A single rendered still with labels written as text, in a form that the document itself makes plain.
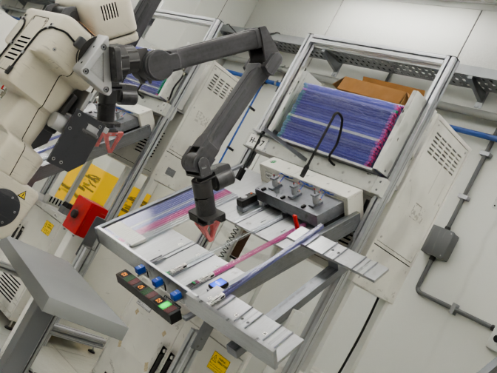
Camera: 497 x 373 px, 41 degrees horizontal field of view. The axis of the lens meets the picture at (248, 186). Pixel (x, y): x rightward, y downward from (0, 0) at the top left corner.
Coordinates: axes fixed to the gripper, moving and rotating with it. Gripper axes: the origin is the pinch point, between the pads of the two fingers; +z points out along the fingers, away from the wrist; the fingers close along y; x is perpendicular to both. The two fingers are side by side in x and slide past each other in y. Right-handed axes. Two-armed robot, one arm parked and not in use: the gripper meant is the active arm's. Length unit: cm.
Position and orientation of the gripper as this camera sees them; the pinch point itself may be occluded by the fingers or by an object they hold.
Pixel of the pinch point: (210, 238)
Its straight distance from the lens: 196.5
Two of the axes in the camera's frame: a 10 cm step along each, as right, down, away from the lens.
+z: 1.1, 8.9, 4.4
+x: -7.7, 3.6, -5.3
